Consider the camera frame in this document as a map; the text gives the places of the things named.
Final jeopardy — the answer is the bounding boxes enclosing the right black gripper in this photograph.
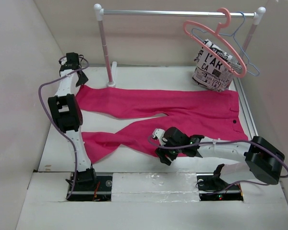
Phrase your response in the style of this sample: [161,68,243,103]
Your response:
[155,138,183,166]

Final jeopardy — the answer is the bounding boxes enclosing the pink trousers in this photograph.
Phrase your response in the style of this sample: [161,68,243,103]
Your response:
[76,86,248,163]

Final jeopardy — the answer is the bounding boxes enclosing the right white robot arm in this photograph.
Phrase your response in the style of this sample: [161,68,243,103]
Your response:
[151,127,287,189]

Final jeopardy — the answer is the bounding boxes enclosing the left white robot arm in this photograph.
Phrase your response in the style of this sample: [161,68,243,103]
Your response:
[48,52,97,192]

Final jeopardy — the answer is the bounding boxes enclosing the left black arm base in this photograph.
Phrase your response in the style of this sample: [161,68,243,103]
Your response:
[68,173,113,202]

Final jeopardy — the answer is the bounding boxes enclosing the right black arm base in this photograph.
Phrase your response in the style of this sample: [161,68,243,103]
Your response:
[195,173,243,201]

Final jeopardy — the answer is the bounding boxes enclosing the pink plastic hanger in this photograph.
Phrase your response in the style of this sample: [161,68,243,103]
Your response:
[183,7,248,79]

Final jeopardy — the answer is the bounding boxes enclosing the black white printed garment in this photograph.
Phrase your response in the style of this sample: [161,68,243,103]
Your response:
[192,39,242,92]

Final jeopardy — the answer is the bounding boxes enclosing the white metal clothes rack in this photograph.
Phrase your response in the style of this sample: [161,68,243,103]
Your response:
[94,3,266,91]

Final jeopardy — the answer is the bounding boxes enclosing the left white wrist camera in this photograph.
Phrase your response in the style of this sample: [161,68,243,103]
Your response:
[59,56,67,66]

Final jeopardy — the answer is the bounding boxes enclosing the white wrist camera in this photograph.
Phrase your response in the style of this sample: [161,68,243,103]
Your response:
[59,56,67,66]
[152,128,166,146]

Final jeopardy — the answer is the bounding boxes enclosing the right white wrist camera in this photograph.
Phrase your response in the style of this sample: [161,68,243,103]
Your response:
[152,128,166,146]

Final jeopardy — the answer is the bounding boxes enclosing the blue wire hanger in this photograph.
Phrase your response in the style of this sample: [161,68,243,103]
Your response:
[191,11,260,77]

